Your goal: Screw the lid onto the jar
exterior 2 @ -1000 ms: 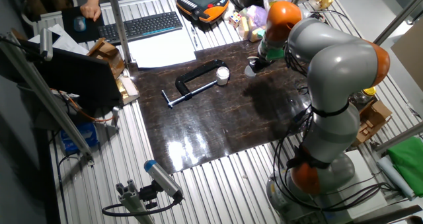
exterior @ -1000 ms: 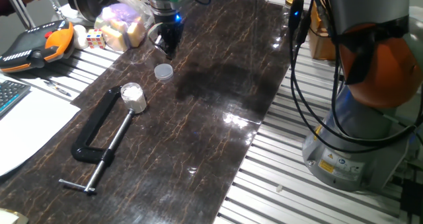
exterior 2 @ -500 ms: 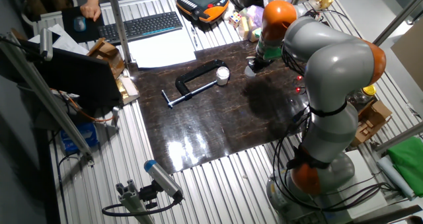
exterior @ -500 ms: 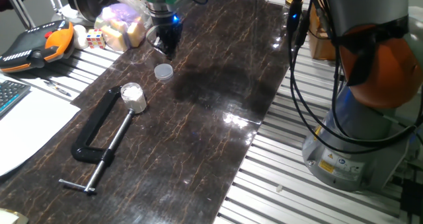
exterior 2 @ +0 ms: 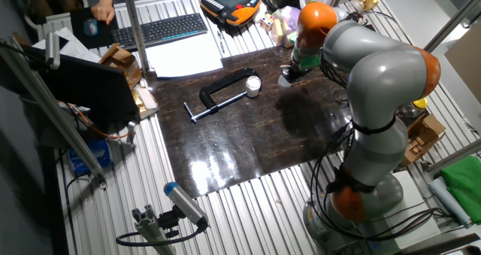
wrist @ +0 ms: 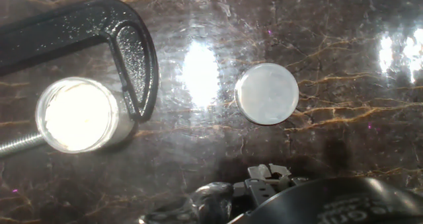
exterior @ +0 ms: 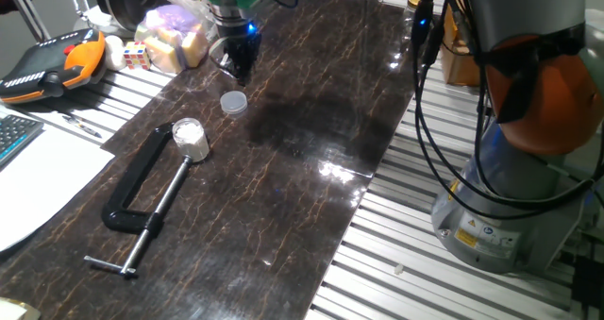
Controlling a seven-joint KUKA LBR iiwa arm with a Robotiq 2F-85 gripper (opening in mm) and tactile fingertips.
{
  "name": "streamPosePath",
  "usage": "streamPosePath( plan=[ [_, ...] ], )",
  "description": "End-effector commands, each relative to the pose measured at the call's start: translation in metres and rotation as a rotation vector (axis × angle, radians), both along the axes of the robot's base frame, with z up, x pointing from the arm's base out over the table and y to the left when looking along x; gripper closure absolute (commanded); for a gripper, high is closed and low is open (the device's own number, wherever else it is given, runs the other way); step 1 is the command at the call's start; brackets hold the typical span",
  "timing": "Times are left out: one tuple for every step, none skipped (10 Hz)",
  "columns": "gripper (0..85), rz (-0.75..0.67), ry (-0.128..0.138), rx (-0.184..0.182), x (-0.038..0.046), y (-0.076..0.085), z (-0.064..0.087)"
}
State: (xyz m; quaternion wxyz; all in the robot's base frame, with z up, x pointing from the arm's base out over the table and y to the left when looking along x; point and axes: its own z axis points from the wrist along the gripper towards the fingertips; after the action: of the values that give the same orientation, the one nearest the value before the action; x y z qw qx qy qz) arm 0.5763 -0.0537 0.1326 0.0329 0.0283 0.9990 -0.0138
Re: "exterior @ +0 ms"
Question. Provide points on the clear jar with white powder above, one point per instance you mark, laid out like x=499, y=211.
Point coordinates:
x=191, y=140

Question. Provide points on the Rubik's cube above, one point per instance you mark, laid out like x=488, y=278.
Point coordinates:
x=137, y=55

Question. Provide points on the bag of yellow sponges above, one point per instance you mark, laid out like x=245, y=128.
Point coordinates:
x=174, y=37

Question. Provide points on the large white paper sheet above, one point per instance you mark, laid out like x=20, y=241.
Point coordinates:
x=42, y=183

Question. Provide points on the small white plastic scrap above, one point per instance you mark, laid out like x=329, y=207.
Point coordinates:
x=399, y=269

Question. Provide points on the black metal C-clamp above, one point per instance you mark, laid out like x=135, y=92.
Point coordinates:
x=127, y=188

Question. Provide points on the black computer keyboard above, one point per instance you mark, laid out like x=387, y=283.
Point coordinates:
x=16, y=136

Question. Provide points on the white egg shaped object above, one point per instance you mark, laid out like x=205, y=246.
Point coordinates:
x=114, y=53

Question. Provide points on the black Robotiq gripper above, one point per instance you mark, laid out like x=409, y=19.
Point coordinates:
x=240, y=44

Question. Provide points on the dark marble pattern mat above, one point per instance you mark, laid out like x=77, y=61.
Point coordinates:
x=236, y=216

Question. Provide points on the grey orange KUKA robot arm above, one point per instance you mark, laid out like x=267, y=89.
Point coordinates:
x=519, y=13

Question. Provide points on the orange black teach pendant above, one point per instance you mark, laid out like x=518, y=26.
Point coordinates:
x=47, y=70

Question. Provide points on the dark pen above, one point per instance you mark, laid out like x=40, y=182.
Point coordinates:
x=81, y=126

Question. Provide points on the translucent white plastic lid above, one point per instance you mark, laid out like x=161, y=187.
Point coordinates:
x=233, y=102

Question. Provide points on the open cardboard box wooden blocks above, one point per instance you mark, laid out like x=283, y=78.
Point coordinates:
x=458, y=65

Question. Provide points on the black box device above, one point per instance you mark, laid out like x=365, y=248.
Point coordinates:
x=587, y=282

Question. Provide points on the black round device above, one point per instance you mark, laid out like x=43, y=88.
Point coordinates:
x=122, y=4

